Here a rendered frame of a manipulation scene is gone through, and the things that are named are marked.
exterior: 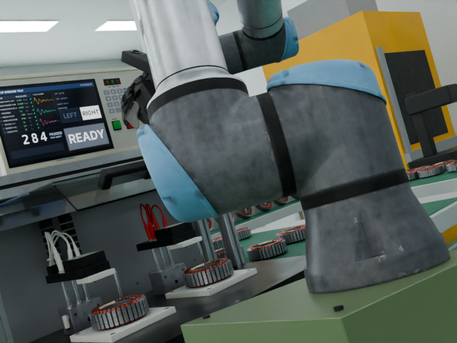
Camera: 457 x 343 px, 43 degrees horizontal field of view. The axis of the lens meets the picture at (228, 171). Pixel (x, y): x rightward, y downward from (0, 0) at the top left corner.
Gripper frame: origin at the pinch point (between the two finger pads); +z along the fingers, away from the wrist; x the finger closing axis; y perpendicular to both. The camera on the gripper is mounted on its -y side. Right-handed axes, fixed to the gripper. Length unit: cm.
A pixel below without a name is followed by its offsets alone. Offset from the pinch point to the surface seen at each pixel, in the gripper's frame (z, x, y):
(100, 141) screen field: 5.6, -5.5, 1.1
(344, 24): 87, 327, -121
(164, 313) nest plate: 3.0, -15.8, 43.6
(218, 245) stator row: 62, 61, 17
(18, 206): 11.7, -27.4, 9.2
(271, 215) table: 111, 151, -2
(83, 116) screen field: 3.0, -8.1, -4.4
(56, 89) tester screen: 0.1, -12.7, -10.5
